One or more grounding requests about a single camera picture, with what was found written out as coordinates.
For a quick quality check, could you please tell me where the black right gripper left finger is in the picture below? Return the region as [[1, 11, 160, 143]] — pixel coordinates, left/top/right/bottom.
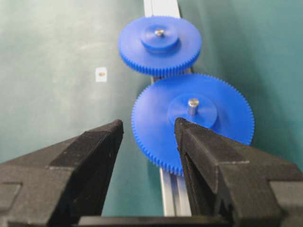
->
[[0, 120, 124, 227]]

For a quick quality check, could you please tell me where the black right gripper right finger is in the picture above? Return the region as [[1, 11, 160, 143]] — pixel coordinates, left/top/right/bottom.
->
[[174, 118, 303, 227]]

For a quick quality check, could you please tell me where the small blue gear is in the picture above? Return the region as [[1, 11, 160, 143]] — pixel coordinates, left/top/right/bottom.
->
[[118, 16, 202, 78]]

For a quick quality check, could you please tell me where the large blue gear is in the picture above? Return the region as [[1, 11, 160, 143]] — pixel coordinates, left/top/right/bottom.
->
[[131, 74, 255, 175]]

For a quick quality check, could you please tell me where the steel shaft in large gear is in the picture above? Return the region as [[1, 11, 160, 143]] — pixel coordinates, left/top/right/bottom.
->
[[188, 98, 199, 116]]

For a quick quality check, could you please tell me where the steel shaft for small gear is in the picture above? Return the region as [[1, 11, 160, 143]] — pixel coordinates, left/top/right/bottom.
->
[[154, 29, 165, 37]]

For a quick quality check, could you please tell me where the small white tag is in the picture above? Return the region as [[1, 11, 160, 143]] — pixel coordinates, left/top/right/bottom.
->
[[95, 67, 107, 83]]

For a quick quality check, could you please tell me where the silver aluminium extrusion rail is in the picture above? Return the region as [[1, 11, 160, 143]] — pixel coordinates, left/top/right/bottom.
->
[[144, 0, 191, 217]]

